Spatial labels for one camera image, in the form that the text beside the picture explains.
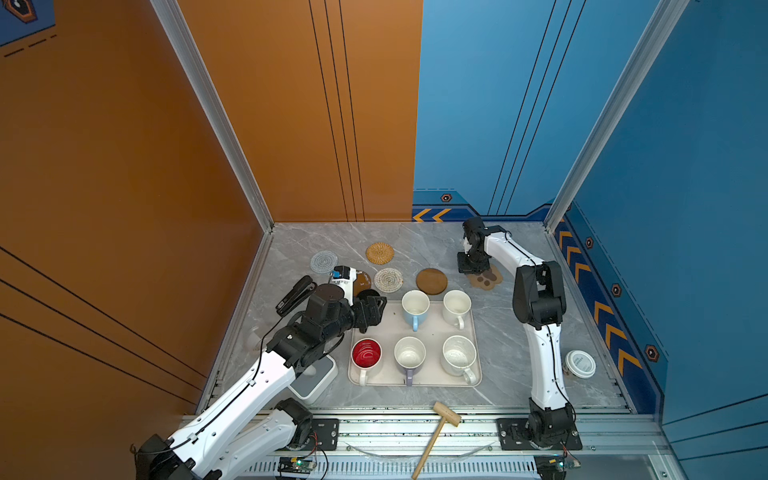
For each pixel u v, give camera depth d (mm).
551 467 696
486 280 1023
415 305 925
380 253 1118
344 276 658
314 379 783
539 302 613
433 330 889
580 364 785
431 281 1029
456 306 936
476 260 910
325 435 739
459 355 849
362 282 1018
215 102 849
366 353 847
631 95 823
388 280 1023
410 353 867
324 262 1085
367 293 886
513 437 725
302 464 706
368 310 662
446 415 755
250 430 557
